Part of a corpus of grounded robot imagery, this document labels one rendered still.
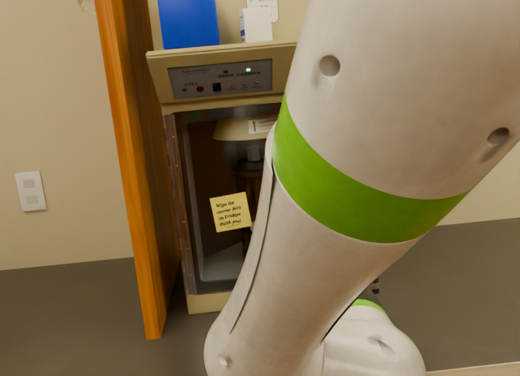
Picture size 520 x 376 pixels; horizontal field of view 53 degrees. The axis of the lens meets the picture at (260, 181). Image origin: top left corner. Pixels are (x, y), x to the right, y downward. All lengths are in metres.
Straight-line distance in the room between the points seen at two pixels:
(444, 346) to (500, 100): 0.87
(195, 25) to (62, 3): 0.67
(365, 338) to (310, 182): 0.32
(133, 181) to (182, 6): 0.33
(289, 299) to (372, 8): 0.23
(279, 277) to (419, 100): 0.18
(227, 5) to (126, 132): 0.32
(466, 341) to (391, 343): 0.52
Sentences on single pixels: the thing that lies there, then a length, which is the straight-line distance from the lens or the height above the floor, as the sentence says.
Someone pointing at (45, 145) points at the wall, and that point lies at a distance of 1.61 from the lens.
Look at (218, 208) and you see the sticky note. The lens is 1.11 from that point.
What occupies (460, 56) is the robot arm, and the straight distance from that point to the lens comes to 0.20.
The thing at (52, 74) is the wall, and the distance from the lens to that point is 1.58.
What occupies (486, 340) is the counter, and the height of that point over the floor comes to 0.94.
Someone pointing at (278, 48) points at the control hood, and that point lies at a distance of 0.97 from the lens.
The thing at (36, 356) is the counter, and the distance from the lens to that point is 1.20.
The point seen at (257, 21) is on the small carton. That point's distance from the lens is 0.99.
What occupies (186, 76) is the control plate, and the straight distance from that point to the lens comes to 1.00.
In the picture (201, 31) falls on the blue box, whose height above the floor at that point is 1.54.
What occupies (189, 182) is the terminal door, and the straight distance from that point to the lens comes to 1.10.
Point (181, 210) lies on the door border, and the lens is 1.11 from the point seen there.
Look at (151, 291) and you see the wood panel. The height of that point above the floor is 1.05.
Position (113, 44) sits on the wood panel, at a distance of 1.00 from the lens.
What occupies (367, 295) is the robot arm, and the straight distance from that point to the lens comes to 0.68.
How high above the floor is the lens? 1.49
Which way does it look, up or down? 14 degrees down
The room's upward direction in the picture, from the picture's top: 5 degrees counter-clockwise
